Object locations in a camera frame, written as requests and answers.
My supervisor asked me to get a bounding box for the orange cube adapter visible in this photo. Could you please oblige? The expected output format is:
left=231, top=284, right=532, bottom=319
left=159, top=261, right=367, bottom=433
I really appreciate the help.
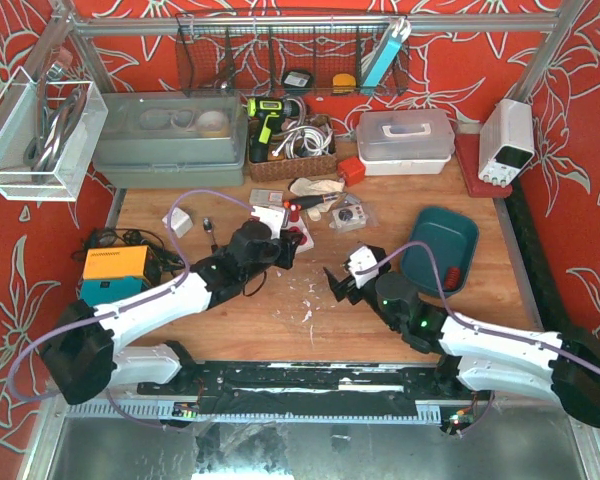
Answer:
left=337, top=156, right=366, bottom=187

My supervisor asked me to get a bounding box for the clear acrylic wall bin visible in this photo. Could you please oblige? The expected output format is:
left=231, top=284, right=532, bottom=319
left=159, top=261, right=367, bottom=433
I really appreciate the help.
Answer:
left=0, top=68, right=108, bottom=202

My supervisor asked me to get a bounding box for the red handled ratchet wrench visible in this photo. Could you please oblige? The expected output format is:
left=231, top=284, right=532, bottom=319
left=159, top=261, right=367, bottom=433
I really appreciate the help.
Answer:
left=202, top=217, right=219, bottom=252

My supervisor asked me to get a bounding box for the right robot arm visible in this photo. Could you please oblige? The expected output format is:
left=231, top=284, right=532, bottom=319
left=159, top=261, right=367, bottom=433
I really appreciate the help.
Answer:
left=326, top=271, right=600, bottom=429

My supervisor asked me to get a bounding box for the clear drill bit case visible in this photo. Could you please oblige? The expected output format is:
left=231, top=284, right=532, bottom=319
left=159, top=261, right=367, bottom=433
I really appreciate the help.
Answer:
left=249, top=189, right=284, bottom=207

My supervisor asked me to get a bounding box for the black wire shelf basket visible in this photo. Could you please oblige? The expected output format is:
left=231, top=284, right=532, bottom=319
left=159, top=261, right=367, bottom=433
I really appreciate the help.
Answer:
left=175, top=8, right=409, bottom=96

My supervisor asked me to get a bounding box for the white plug adapter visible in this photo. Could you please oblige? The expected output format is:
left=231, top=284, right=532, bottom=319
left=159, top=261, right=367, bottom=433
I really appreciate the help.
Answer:
left=162, top=207, right=193, bottom=239

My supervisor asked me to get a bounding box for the white coiled cable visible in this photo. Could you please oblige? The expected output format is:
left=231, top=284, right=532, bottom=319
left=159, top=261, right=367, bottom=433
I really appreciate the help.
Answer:
left=273, top=125, right=334, bottom=159

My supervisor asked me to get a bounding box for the yellow tape measure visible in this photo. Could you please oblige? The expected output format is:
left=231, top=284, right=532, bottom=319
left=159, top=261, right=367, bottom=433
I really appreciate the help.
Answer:
left=332, top=73, right=357, bottom=95

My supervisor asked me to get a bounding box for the woven wicker basket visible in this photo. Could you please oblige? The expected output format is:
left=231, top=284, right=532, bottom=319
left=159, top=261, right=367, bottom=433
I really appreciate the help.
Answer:
left=245, top=139, right=338, bottom=182

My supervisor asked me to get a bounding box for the white peg board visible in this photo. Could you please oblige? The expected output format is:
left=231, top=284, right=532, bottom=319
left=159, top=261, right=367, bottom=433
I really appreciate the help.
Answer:
left=294, top=217, right=315, bottom=254

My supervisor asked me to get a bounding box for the white clear storage box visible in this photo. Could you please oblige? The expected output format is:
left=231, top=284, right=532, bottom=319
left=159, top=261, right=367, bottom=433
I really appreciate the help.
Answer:
left=356, top=109, right=455, bottom=176

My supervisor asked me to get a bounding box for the small white metal bracket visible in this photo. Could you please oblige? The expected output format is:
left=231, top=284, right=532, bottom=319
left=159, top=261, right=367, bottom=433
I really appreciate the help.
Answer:
left=342, top=194, right=361, bottom=206

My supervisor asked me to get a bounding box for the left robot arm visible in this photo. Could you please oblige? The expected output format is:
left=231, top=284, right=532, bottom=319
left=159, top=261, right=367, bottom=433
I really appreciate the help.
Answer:
left=40, top=220, right=302, bottom=405

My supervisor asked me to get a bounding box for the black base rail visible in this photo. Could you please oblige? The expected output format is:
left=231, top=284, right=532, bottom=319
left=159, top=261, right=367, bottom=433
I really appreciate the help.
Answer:
left=137, top=361, right=490, bottom=417

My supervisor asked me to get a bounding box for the red book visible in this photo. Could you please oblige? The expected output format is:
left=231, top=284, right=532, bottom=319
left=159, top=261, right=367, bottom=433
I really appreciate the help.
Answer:
left=455, top=134, right=513, bottom=199

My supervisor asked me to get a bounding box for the grey lidded storage box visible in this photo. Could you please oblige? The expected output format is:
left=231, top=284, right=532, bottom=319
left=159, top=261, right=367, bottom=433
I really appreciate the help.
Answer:
left=93, top=92, right=248, bottom=189

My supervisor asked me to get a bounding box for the yellow teal device box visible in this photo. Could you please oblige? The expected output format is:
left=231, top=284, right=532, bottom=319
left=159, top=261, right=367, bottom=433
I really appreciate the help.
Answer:
left=79, top=245, right=161, bottom=306

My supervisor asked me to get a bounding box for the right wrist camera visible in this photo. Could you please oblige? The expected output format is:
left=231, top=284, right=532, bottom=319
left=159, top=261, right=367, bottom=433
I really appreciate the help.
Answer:
left=344, top=244, right=387, bottom=289

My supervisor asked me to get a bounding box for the beige work glove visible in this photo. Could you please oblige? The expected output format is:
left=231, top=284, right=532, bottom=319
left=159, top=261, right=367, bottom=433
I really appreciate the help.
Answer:
left=289, top=178, right=345, bottom=222

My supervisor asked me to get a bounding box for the black tape measure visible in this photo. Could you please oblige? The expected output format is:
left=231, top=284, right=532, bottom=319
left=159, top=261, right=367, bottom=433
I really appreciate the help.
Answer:
left=281, top=69, right=314, bottom=96

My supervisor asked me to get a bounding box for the white bench power supply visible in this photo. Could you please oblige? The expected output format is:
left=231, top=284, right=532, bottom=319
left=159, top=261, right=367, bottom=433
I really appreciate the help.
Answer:
left=478, top=99, right=535, bottom=188

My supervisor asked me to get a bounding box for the orange black screwdriver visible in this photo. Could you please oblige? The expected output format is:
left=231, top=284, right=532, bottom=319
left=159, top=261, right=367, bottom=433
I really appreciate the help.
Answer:
left=283, top=192, right=342, bottom=211

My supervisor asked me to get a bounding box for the green black cordless drill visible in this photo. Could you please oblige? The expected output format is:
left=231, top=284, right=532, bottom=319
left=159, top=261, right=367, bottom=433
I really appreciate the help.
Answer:
left=246, top=97, right=301, bottom=163

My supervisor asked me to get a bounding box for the blue white power bank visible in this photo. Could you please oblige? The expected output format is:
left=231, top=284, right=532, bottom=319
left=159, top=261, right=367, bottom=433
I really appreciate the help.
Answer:
left=360, top=17, right=412, bottom=95

